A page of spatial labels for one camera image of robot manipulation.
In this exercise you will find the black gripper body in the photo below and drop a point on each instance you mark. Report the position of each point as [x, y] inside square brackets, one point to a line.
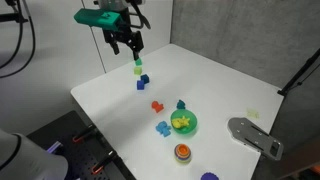
[120, 31]

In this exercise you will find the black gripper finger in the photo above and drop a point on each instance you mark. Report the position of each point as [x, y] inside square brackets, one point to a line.
[115, 48]
[136, 45]

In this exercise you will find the light blue toy elephant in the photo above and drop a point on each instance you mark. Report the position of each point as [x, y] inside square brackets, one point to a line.
[163, 128]

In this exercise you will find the orange toy animal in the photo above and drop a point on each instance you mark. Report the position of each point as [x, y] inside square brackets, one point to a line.
[157, 106]

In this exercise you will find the teal toy animal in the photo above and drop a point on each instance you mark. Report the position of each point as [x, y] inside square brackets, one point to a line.
[180, 104]

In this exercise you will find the yellow toy animal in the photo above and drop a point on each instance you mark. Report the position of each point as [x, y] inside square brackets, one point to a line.
[180, 122]

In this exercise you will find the green plastic bowl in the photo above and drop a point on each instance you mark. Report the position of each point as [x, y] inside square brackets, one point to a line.
[190, 128]

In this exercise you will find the colourful stacking rings toy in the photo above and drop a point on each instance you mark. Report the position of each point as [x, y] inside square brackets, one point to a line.
[182, 153]

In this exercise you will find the purple toy gear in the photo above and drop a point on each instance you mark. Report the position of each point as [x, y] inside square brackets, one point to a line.
[210, 176]

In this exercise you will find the lime green foam cube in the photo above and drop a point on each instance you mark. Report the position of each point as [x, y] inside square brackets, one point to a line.
[138, 70]

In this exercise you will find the bright blue foam cube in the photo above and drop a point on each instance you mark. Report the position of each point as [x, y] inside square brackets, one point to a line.
[140, 85]

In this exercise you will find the black clamp with orange tip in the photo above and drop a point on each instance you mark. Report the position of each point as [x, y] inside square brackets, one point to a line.
[85, 133]
[105, 161]

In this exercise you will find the black perforated breadboard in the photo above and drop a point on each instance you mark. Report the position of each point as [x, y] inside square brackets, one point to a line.
[80, 156]

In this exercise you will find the purple glowing light strip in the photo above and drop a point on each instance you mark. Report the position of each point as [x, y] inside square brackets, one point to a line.
[54, 147]

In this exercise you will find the pale yellow paper tag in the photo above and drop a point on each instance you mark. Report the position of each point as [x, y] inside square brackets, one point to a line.
[253, 113]

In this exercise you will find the grey metal mounting plate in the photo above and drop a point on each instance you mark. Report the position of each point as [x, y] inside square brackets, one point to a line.
[253, 136]

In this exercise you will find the black tripod stand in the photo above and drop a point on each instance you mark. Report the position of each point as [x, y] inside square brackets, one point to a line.
[300, 75]

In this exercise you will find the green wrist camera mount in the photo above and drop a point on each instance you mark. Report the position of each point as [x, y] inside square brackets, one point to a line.
[98, 18]

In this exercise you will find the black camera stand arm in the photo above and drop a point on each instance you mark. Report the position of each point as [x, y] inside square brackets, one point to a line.
[13, 17]

